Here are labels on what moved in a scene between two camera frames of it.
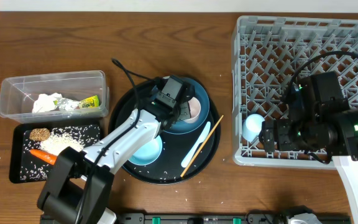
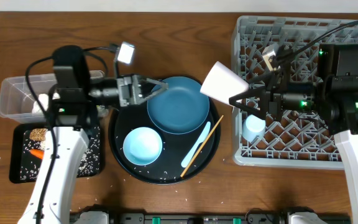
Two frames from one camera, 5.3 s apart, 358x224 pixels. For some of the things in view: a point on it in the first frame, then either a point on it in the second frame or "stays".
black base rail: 215,218 stays
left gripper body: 182,110 → 127,91
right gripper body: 296,136 → 298,97
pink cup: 195,111 → 222,83
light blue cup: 252,127 stays
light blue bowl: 148,154 stays
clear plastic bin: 55,96 stays
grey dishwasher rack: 270,54 stays
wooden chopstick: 187,168 stays
